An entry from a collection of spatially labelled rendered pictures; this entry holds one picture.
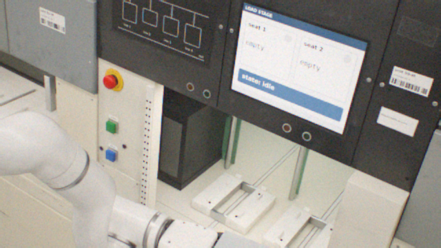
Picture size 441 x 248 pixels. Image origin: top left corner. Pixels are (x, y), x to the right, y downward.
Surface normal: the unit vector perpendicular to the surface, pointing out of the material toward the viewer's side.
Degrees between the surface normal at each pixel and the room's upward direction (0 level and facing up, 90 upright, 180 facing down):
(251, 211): 0
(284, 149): 0
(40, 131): 47
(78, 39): 90
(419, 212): 90
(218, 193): 0
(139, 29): 90
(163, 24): 90
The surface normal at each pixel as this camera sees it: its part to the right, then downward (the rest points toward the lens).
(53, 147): 0.83, 0.21
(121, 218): -0.18, -0.31
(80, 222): -0.54, 0.20
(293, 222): 0.11, -0.84
